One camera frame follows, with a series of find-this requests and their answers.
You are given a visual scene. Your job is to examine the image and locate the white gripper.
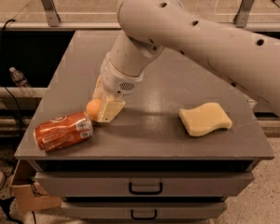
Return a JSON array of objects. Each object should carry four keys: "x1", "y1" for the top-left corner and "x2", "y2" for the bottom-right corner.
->
[{"x1": 92, "y1": 53, "x2": 144, "y2": 123}]

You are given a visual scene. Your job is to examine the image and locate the orange fruit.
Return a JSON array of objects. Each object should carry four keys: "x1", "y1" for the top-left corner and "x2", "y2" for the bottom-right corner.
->
[{"x1": 86, "y1": 99, "x2": 102, "y2": 120}]

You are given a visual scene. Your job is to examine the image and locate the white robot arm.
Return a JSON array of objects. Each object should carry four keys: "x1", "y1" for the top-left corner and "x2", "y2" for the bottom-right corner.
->
[{"x1": 92, "y1": 0, "x2": 280, "y2": 122}]

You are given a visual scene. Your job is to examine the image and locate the red coke can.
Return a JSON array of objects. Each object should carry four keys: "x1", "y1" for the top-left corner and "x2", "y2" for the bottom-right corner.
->
[{"x1": 34, "y1": 112, "x2": 93, "y2": 152}]

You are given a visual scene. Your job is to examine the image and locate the clear plastic water bottle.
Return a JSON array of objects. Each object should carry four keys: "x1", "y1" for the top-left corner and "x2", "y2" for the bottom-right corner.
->
[{"x1": 9, "y1": 67, "x2": 35, "y2": 97}]

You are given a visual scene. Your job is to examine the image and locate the grey drawer cabinet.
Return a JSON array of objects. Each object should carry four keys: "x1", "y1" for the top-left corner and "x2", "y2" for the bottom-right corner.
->
[{"x1": 14, "y1": 29, "x2": 275, "y2": 224}]

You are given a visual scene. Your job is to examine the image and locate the yellow sponge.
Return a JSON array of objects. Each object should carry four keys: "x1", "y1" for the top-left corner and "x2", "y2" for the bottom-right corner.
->
[{"x1": 179, "y1": 103, "x2": 232, "y2": 137}]

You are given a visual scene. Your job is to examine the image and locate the cardboard box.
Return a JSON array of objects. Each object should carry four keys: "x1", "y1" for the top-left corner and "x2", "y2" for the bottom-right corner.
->
[{"x1": 11, "y1": 161, "x2": 62, "y2": 213}]

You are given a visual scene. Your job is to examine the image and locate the upper drawer black handle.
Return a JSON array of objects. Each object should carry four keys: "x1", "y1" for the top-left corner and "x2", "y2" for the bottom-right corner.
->
[{"x1": 128, "y1": 182, "x2": 163, "y2": 195}]

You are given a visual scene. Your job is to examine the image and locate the drawer black handle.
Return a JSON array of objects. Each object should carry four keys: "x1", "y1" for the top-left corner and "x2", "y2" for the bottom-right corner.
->
[
  {"x1": 128, "y1": 182, "x2": 163, "y2": 195},
  {"x1": 130, "y1": 210, "x2": 158, "y2": 221}
]

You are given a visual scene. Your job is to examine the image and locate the lower drawer black handle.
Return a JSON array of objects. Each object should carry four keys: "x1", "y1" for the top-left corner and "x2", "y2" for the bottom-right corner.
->
[{"x1": 130, "y1": 210, "x2": 158, "y2": 221}]

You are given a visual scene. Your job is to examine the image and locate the left metal bracket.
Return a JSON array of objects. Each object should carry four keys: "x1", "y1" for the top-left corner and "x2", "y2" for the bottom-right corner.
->
[{"x1": 40, "y1": 0, "x2": 61, "y2": 27}]

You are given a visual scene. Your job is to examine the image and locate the metal bracket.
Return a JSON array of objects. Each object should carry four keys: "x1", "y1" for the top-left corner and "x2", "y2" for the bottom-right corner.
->
[
  {"x1": 40, "y1": 0, "x2": 61, "y2": 27},
  {"x1": 233, "y1": 0, "x2": 255, "y2": 28}
]

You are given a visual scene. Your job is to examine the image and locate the black cable left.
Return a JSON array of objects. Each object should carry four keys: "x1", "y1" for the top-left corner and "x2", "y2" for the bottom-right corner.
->
[{"x1": 0, "y1": 18, "x2": 26, "y2": 138}]

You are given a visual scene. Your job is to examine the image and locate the right metal bracket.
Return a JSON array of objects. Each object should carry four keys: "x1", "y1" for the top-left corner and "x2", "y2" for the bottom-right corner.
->
[{"x1": 233, "y1": 0, "x2": 255, "y2": 28}]

